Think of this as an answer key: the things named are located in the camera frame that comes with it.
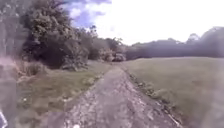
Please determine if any distant wood of trees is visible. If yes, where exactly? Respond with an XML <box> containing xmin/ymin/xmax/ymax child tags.
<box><xmin>123</xmin><ymin>26</ymin><xmax>224</xmax><ymax>62</ymax></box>

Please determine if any large dark green tree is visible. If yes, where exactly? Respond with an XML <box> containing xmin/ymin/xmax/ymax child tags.
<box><xmin>19</xmin><ymin>0</ymin><xmax>90</xmax><ymax>70</ymax></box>

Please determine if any grass verge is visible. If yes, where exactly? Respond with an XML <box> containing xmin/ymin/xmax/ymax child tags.
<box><xmin>15</xmin><ymin>60</ymin><xmax>113</xmax><ymax>128</ymax></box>

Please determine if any grey cracked asphalt path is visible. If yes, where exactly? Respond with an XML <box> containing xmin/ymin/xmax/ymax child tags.
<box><xmin>43</xmin><ymin>65</ymin><xmax>183</xmax><ymax>128</ymax></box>

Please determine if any row of bushes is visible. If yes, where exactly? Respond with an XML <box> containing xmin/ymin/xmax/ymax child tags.
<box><xmin>78</xmin><ymin>26</ymin><xmax>128</xmax><ymax>64</ymax></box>

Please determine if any grass field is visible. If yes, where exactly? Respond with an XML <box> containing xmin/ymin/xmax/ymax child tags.
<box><xmin>120</xmin><ymin>56</ymin><xmax>224</xmax><ymax>128</ymax></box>

